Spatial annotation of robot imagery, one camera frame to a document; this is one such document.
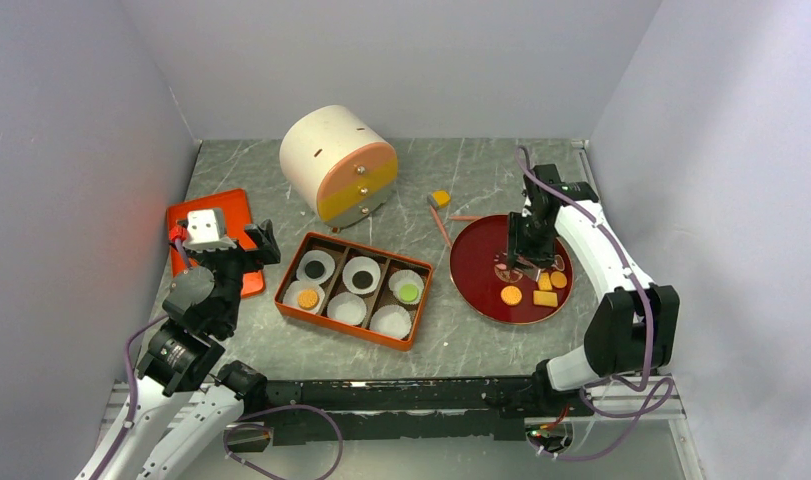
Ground white paper cup back left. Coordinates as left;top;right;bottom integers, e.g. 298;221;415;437
296;250;335;285

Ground red round plate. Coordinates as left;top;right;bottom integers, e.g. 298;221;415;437
449;215;574;325

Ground silver metal tongs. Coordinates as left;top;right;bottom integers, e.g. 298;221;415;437
494;263;541;284

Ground white paper cup back right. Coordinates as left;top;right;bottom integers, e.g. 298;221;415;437
387;269;425;305

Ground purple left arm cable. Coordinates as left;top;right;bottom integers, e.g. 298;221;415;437
86;235;345;480

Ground white paper cup front left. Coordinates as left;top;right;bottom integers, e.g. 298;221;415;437
282;280;325;314

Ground chocolate heart cookie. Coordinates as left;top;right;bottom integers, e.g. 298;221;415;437
553;255;566;271

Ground white paper cup front middle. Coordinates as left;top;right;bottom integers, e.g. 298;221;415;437
326;291;367;326

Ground orange tin lid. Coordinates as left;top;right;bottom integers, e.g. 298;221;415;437
165;188;267;299

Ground white paper cup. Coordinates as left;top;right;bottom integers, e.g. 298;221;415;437
282;280;325;314
326;291;367;326
369;304;413;340
342;256;381;296
296;250;335;285
387;269;425;305

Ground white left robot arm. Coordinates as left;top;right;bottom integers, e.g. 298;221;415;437
78;209;281;479

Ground green round cookie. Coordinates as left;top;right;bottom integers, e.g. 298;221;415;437
398;284;421;304

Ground white paper cup back middle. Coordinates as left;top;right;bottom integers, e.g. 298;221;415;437
342;256;381;296

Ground orange cookie tin box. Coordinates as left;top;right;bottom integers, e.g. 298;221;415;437
274;232;434;351

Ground orange round cookie front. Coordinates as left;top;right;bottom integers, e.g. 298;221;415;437
296;289;320;311

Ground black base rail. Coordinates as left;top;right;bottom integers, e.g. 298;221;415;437
244;375;592;446

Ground orange rectangular cookie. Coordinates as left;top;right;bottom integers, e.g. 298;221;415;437
532;290;559;308

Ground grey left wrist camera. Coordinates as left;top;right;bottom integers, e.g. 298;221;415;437
183;208;237;252

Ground yellow grey eraser block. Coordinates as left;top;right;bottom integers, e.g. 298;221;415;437
427;190;451;210

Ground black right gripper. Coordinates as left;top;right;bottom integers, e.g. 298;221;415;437
506;211;556;274

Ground orange round cookie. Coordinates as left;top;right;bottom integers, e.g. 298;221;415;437
296;289;320;311
549;271;569;289
500;285;523;306

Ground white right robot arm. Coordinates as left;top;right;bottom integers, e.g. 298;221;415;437
506;165;680;415

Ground orange square cookie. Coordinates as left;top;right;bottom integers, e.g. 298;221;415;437
537;272;553;291

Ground white paper cup front right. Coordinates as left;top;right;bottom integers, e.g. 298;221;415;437
369;304;413;340

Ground white round drawer cabinet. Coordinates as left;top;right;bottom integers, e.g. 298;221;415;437
279;105;398;229

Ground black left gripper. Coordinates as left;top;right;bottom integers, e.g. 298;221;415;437
171;218;279;331

